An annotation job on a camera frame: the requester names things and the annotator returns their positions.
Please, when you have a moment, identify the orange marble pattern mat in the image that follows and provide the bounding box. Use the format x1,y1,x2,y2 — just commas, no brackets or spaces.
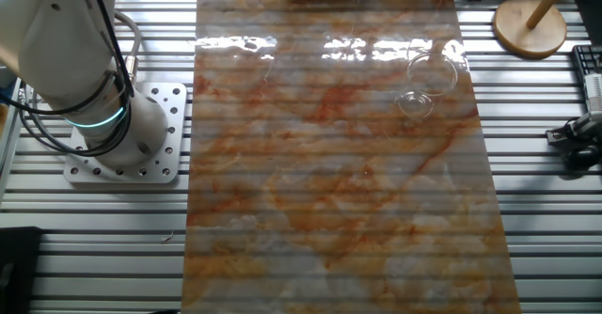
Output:
181,0,523,314

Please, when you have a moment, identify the clear glass beaker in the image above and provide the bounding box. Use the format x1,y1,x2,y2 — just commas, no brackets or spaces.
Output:
393,52,460,120

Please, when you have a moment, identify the wooden mug tree stand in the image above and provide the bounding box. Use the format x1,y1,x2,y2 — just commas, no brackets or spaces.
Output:
492,0,584,60

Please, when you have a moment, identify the black keyboard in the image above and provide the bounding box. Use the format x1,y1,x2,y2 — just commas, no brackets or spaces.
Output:
571,44,602,78

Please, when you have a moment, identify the black box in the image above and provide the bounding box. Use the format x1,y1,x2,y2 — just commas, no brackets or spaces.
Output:
0,226,42,314

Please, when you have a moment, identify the dark flat panel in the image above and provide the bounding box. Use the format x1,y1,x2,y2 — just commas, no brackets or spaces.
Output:
574,0,602,36

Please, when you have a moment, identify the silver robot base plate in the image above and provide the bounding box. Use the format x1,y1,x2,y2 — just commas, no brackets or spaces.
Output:
63,81,188,185

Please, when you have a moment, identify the grey base cable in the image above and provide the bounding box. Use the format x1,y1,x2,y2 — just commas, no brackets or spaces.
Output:
112,10,143,86

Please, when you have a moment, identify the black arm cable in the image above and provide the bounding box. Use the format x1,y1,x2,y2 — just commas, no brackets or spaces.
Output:
0,0,137,158

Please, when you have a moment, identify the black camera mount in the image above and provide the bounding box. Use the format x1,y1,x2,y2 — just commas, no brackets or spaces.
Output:
545,114,602,170

